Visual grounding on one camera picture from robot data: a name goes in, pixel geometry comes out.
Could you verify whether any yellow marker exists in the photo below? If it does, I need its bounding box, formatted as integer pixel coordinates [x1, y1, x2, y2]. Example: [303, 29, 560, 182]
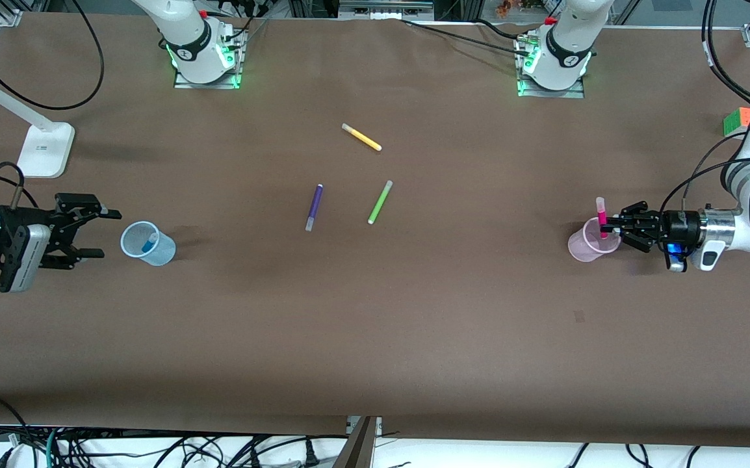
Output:
[341, 123, 383, 152]

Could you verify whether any translucent pink cup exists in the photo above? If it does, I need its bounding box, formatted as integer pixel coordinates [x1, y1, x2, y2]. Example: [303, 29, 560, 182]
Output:
[567, 217, 622, 263]

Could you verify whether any purple marker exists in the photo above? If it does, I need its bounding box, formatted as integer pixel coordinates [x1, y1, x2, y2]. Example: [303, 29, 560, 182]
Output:
[305, 184, 324, 232]

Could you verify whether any white stand base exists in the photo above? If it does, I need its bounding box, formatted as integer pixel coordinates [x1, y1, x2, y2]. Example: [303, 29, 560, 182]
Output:
[0, 73, 76, 179]

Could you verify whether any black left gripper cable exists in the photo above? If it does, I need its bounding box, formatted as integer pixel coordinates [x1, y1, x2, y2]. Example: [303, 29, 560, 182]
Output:
[659, 156, 750, 213]

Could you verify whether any green marker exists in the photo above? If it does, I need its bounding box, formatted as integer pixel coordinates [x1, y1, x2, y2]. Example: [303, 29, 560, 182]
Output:
[367, 180, 394, 226]

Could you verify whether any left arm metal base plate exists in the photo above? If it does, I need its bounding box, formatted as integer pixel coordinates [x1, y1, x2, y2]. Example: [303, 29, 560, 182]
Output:
[515, 34, 586, 99]

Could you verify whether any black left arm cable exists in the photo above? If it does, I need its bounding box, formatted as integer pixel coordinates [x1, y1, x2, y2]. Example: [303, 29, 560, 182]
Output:
[701, 0, 750, 125]

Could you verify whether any brown table cover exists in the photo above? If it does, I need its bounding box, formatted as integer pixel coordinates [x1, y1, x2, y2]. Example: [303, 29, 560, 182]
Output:
[0, 13, 750, 449]

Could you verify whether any long black right arm cable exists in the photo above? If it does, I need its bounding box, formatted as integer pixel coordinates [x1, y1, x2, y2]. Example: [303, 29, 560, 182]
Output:
[0, 0, 105, 111]

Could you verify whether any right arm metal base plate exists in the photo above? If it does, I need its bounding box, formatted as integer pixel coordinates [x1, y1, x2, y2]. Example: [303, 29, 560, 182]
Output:
[174, 25, 247, 90]

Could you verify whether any aluminium profile bar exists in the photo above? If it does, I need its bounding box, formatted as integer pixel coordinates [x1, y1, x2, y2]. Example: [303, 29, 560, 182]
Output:
[333, 416, 383, 468]

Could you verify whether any translucent blue cup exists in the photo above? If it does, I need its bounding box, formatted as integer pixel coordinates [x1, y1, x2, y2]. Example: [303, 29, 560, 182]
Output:
[120, 221, 177, 267]

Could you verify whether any silver frame rail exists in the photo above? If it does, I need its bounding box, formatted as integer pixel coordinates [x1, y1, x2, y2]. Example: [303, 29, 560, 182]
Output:
[339, 0, 435, 20]

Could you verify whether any colourful puzzle cube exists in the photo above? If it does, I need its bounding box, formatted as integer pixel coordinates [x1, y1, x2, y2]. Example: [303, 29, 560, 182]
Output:
[723, 107, 750, 138]

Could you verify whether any black cable on table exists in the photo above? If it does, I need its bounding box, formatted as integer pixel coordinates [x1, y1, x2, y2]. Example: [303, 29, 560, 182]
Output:
[401, 18, 535, 53]

